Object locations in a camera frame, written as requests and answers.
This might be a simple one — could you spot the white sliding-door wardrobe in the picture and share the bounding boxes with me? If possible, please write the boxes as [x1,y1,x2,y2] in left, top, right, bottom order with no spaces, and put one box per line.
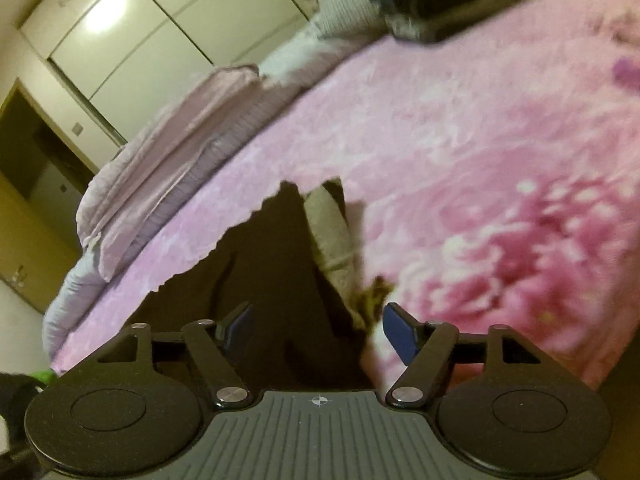
[19,0,313,103]

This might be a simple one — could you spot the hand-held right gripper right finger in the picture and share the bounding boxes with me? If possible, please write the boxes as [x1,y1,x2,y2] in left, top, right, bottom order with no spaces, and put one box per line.
[382,302,542,407]

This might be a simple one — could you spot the pink floral blanket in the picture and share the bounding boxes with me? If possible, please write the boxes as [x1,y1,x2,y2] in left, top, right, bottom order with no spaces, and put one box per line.
[50,0,640,393]

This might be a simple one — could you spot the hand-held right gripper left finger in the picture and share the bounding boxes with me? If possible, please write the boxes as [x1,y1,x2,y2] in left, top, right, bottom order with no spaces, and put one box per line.
[95,302,254,409]

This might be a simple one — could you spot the lilac folded quilt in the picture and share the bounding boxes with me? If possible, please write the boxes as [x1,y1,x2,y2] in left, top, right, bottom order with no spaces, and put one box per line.
[75,64,262,282]

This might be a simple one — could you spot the brown wooden door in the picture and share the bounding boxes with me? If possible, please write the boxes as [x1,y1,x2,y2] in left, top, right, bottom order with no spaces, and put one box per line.
[0,172,83,313]

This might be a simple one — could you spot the brown door frame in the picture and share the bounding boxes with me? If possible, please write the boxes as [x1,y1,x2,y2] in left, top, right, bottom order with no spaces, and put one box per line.
[0,77,98,198]

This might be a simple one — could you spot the brown and beige knit sweater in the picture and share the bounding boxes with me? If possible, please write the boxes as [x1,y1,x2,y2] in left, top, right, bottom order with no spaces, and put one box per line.
[131,177,397,392]

